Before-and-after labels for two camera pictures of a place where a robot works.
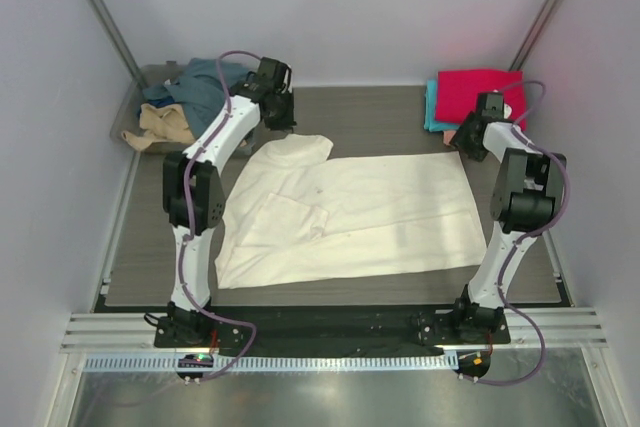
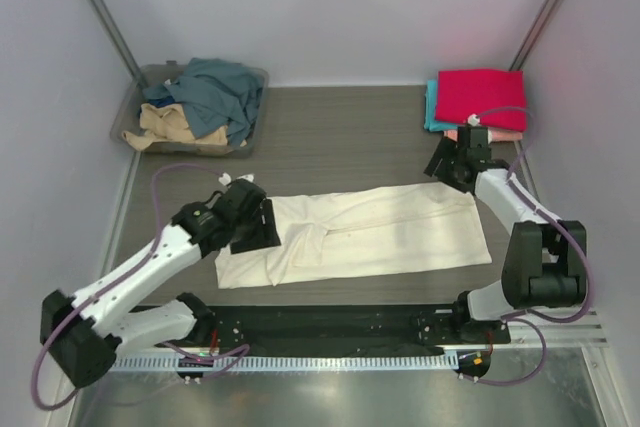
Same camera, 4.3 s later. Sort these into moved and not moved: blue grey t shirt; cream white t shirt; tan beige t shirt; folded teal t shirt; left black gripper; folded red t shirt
Moved: cream white t shirt; left black gripper
Not moved: blue grey t shirt; folded teal t shirt; tan beige t shirt; folded red t shirt
